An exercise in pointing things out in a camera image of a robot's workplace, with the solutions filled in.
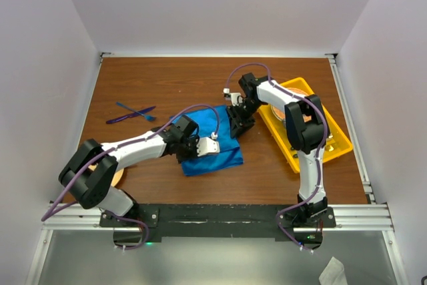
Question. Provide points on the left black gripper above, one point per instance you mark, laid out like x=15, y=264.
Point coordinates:
x=194, y=153

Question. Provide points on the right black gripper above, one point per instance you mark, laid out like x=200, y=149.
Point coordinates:
x=238, y=126

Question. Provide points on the blue cloth napkin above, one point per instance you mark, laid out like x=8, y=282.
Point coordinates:
x=230, y=154

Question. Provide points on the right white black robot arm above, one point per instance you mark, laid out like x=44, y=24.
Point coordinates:
x=306, y=130

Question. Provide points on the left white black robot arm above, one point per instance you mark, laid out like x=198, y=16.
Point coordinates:
x=89, y=173

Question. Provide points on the orange woven coaster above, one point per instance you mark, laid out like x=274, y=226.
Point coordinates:
x=280, y=115

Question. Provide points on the purple plastic knife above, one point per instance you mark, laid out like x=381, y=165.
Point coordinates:
x=130, y=115

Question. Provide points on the tan round plate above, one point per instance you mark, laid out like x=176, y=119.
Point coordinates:
x=119, y=176

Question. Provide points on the gold spoon in tray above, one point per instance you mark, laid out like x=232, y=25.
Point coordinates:
x=330, y=143

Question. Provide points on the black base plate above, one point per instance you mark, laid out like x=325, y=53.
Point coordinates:
x=155, y=222

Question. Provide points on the aluminium right rail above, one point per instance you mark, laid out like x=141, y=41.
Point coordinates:
x=350, y=125

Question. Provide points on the aluminium rail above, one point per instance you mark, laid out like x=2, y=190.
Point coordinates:
x=350, y=125
x=369, y=217

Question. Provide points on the aluminium front rail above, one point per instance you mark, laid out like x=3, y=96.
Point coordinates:
x=369, y=217

